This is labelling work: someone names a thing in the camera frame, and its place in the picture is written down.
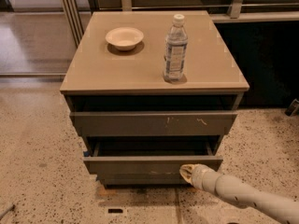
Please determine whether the grey metal rod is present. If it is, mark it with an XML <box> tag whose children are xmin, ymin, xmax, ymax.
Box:
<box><xmin>0</xmin><ymin>204</ymin><xmax>15</xmax><ymax>219</ymax></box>

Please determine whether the dark object at right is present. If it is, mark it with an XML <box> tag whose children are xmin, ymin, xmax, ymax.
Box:
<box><xmin>285</xmin><ymin>99</ymin><xmax>299</xmax><ymax>116</ymax></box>

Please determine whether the metal shelf frame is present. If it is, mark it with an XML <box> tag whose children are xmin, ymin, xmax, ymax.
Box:
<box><xmin>62</xmin><ymin>0</ymin><xmax>299</xmax><ymax>43</ymax></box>

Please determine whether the grey top drawer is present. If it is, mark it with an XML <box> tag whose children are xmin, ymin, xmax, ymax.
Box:
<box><xmin>70</xmin><ymin>111</ymin><xmax>236</xmax><ymax>136</ymax></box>

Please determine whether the blue tape piece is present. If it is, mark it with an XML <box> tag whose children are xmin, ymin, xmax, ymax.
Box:
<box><xmin>83</xmin><ymin>151</ymin><xmax>90</xmax><ymax>158</ymax></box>

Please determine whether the grey drawer cabinet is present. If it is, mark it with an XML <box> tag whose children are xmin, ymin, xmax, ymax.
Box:
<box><xmin>59</xmin><ymin>10</ymin><xmax>250</xmax><ymax>161</ymax></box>

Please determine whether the white ceramic bowl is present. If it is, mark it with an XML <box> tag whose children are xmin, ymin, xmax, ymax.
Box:
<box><xmin>106</xmin><ymin>27</ymin><xmax>144</xmax><ymax>51</ymax></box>

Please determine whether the grey drawer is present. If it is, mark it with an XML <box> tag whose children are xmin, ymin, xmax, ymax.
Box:
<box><xmin>83</xmin><ymin>145</ymin><xmax>223</xmax><ymax>186</ymax></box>
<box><xmin>70</xmin><ymin>111</ymin><xmax>236</xmax><ymax>136</ymax></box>

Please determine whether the clear plastic water bottle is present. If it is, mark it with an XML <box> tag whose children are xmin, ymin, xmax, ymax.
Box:
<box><xmin>164</xmin><ymin>14</ymin><xmax>188</xmax><ymax>81</ymax></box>

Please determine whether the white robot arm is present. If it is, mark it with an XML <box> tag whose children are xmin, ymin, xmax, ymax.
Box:
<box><xmin>179</xmin><ymin>164</ymin><xmax>299</xmax><ymax>224</ymax></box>

